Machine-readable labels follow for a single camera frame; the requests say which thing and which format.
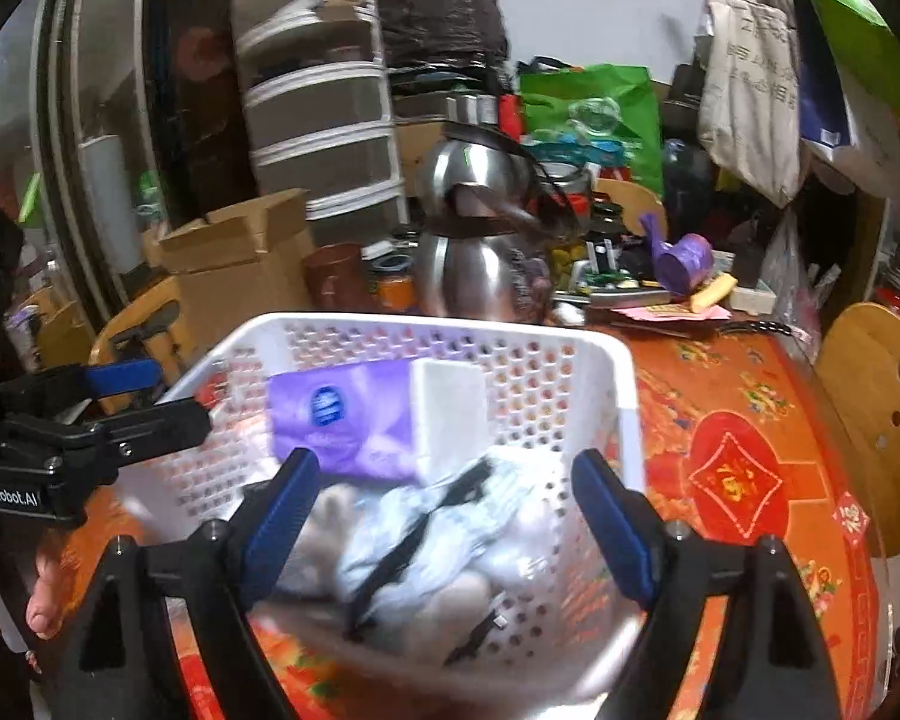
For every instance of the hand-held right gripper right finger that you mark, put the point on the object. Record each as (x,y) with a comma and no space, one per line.
(615,532)

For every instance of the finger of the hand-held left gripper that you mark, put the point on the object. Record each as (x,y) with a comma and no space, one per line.
(120,376)
(150,427)

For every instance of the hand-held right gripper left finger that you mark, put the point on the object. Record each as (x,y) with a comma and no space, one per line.
(281,525)

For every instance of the white fuzzy plush toy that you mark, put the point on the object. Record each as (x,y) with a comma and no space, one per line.
(322,532)

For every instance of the purple tissue pack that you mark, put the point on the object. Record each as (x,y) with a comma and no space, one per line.
(330,412)

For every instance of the white face mask packet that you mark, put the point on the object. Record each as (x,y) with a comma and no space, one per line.
(435,532)

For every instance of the white perforated plastic basket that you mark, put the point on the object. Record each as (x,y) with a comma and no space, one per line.
(540,390)

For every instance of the person's left hand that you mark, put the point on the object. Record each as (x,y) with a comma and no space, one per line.
(49,592)

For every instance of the wooden chair with black stand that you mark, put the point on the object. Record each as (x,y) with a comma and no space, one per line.
(169,300)

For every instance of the large cardboard box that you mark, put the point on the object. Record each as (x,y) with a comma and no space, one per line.
(232,262)

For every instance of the brown mug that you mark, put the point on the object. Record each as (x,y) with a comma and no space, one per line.
(334,277)

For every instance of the orange jar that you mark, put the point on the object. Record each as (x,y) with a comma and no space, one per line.
(394,289)

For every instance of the stainless steel kettle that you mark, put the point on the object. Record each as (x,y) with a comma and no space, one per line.
(472,270)

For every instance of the glass jar with dark lid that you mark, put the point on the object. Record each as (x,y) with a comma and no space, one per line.
(606,221)

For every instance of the plastic drawer tower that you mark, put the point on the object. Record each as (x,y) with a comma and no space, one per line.
(315,105)

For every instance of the green shopping bag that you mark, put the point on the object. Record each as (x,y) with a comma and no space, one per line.
(607,112)

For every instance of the white and blue hanging bag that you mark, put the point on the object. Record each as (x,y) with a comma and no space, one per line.
(855,142)

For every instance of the beige tote bag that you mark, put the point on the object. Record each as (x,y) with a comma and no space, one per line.
(754,90)

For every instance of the black plastic bag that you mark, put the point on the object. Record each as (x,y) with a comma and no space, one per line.
(442,15)

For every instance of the bright green hanging bag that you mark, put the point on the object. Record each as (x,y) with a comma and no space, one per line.
(862,37)

